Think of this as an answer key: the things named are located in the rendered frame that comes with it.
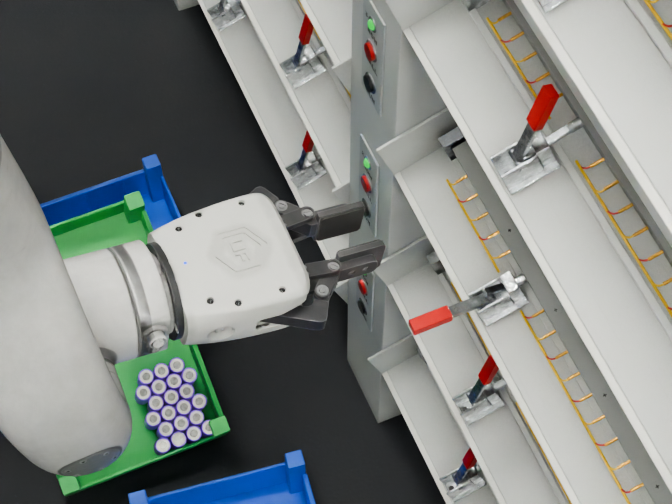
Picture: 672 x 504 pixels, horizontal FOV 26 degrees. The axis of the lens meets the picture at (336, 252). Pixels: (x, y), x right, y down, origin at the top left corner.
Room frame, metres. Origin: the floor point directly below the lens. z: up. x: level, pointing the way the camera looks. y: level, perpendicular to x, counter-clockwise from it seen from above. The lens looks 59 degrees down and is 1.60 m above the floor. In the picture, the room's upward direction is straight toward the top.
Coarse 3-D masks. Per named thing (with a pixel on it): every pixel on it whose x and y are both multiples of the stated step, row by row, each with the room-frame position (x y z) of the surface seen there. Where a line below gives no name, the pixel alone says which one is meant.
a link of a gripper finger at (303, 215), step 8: (304, 208) 0.61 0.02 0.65; (312, 208) 0.61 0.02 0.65; (280, 216) 0.60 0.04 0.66; (288, 216) 0.60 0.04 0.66; (296, 216) 0.61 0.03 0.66; (304, 216) 0.61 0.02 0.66; (312, 216) 0.61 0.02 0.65; (288, 224) 0.60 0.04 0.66; (296, 224) 0.60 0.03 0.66; (288, 232) 0.60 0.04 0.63; (296, 232) 0.60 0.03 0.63; (296, 240) 0.60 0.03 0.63
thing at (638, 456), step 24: (480, 168) 0.70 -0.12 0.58; (480, 192) 0.68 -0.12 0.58; (480, 216) 0.66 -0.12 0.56; (504, 216) 0.65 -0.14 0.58; (480, 240) 0.64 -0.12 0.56; (504, 240) 0.63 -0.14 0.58; (528, 264) 0.61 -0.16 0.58; (552, 288) 0.58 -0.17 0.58; (552, 312) 0.56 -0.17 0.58; (576, 336) 0.54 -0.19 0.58; (576, 360) 0.52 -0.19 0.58; (600, 384) 0.50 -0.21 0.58; (576, 408) 0.49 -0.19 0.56; (600, 408) 0.48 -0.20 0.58; (624, 432) 0.46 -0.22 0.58; (648, 456) 0.44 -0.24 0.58; (648, 480) 0.42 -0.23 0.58
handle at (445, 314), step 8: (480, 296) 0.59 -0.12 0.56; (488, 296) 0.58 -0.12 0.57; (456, 304) 0.58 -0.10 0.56; (464, 304) 0.58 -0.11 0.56; (472, 304) 0.58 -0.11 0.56; (480, 304) 0.58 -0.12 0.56; (432, 312) 0.57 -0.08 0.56; (440, 312) 0.57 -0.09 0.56; (448, 312) 0.57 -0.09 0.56; (456, 312) 0.57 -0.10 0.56; (464, 312) 0.57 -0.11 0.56; (416, 320) 0.56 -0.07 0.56; (424, 320) 0.56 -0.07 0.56; (432, 320) 0.56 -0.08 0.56; (440, 320) 0.56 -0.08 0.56; (448, 320) 0.57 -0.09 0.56; (416, 328) 0.56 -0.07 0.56; (424, 328) 0.56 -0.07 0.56; (432, 328) 0.56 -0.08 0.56
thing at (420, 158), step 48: (384, 144) 0.72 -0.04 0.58; (432, 144) 0.74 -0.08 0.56; (432, 192) 0.70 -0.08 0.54; (432, 240) 0.66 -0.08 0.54; (528, 336) 0.56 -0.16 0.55; (528, 384) 0.52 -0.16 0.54; (576, 384) 0.51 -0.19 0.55; (576, 432) 0.47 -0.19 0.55; (576, 480) 0.44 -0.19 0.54; (624, 480) 0.43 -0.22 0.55
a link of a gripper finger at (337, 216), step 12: (276, 204) 0.62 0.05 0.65; (288, 204) 0.62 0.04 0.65; (348, 204) 0.62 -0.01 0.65; (360, 204) 0.62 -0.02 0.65; (324, 216) 0.61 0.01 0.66; (336, 216) 0.61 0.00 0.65; (348, 216) 0.61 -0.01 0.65; (360, 216) 0.62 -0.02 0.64; (300, 228) 0.60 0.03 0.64; (312, 228) 0.60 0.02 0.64; (324, 228) 0.60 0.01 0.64; (336, 228) 0.61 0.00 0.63; (348, 228) 0.61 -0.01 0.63
